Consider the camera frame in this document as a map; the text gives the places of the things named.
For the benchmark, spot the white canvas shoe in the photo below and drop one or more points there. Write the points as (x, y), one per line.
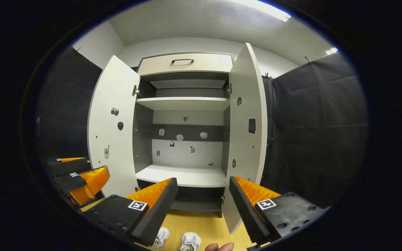
(162, 237)
(190, 240)

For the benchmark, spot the white cabinet shelf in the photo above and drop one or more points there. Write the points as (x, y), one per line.
(183, 103)
(183, 176)

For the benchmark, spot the small ceiling light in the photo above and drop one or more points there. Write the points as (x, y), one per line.
(331, 51)

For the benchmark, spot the white cabinet drawer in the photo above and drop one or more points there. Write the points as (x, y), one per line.
(208, 64)

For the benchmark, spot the black backdrop cloth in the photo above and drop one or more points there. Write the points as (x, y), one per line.
(319, 132)

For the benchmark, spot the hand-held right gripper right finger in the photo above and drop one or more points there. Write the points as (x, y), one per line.
(246, 209)

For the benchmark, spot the long ceiling light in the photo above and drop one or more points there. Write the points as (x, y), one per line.
(267, 8)

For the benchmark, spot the white cabinet door camera sticker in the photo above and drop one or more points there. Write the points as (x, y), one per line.
(112, 150)

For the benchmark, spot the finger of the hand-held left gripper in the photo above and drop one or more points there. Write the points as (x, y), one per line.
(72, 182)
(70, 166)

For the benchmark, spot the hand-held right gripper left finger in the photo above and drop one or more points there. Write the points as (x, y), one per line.
(159, 209)

